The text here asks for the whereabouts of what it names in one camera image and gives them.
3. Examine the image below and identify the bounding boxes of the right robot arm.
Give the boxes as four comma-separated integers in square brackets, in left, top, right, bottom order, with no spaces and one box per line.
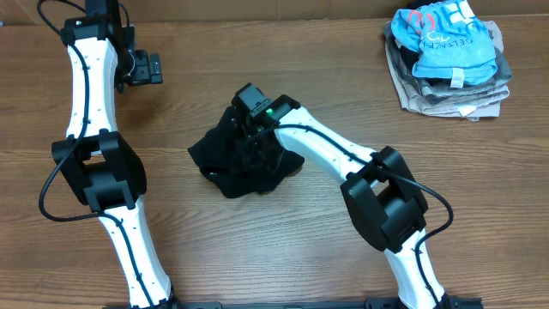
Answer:
[232,90,451,308]

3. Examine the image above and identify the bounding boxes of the light blue printed t-shirt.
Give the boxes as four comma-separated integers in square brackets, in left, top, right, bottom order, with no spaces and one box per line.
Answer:
[390,0,498,88]

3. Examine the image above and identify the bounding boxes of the grey folded garment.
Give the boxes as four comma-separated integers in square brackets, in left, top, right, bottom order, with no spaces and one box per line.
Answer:
[382,21,513,106]

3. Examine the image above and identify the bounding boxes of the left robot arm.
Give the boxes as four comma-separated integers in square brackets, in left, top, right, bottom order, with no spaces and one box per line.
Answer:
[39,0,181,308]

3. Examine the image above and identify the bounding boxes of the beige folded garment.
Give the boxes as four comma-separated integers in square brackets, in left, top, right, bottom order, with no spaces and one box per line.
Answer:
[384,20,511,123]

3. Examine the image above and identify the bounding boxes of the black polo shirt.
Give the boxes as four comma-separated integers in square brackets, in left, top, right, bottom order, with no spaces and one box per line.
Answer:
[188,106,305,198]

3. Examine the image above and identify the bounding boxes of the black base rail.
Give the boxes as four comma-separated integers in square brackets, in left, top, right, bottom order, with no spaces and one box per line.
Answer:
[103,295,484,309]

